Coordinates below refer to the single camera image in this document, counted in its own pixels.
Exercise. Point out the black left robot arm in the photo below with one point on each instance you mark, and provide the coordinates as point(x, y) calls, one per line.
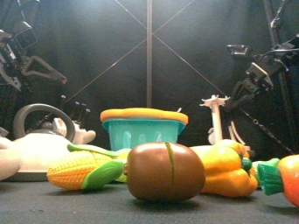
point(9, 11)

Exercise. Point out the metal frame pole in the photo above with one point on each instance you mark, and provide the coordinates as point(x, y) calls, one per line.
point(148, 58)

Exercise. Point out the white grey toy appliance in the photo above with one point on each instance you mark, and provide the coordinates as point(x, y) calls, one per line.
point(82, 135)

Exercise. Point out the toy corn green husk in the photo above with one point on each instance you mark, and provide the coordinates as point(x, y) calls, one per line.
point(73, 170)
point(93, 148)

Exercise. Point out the orange toy fruit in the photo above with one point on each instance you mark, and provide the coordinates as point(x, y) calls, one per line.
point(289, 180)

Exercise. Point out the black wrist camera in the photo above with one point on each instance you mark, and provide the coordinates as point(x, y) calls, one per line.
point(237, 49)
point(24, 35)

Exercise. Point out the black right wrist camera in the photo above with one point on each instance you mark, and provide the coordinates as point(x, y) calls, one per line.
point(237, 49)

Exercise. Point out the black pronged toy utensil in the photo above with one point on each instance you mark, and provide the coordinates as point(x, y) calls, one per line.
point(78, 112)

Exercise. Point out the teal basket orange rim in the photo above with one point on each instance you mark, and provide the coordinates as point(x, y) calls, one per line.
point(144, 131)

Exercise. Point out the brown toy kiwi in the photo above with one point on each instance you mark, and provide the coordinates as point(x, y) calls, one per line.
point(155, 172)

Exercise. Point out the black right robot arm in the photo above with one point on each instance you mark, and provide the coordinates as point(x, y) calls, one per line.
point(287, 48)

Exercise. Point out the yellow toy bell pepper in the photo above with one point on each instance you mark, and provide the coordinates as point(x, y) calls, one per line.
point(227, 172)

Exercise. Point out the silver toy kettle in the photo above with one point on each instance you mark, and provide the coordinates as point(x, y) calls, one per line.
point(38, 151)

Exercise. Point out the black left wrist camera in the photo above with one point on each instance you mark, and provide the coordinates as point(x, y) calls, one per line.
point(24, 35)

